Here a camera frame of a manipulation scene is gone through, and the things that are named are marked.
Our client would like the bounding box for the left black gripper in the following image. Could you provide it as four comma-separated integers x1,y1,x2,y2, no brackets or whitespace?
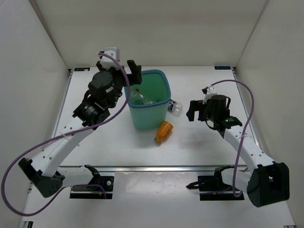
95,60,141,108

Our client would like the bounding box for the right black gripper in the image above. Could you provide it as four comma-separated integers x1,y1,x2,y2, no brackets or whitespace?
187,100,218,122

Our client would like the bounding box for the small bottle blue label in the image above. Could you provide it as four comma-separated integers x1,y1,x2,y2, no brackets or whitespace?
168,99,183,116

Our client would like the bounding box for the clear bottle red label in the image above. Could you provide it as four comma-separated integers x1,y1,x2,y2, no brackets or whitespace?
130,88,140,95

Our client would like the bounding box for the clear bottle green label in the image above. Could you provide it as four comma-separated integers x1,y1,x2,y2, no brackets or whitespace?
130,92,153,105

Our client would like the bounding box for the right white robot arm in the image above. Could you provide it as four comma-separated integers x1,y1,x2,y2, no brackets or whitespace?
186,95,290,207

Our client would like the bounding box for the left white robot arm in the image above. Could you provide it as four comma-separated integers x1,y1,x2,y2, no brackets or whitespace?
18,60,142,198

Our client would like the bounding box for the green plastic bin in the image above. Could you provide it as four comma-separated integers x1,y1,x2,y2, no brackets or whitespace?
128,69,171,130

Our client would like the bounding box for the black label plate right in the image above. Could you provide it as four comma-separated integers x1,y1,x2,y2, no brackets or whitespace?
214,66,231,70

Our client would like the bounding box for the black label plate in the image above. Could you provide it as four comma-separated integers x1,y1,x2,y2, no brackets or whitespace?
74,67,90,72
214,66,231,70

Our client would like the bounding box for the black label plate left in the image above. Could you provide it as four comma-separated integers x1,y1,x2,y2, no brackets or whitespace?
74,67,90,72

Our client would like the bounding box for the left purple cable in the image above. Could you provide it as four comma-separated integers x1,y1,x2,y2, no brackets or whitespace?
0,53,130,217

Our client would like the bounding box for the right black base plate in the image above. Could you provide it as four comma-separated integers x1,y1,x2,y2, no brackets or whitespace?
186,165,245,201

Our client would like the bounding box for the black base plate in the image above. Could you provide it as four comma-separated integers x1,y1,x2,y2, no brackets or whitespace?
69,172,114,200
186,165,245,201

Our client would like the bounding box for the aluminium table edge rail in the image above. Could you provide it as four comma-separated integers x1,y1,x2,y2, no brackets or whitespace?
57,165,250,173

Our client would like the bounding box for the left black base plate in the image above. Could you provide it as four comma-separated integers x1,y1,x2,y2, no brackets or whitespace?
69,172,114,200

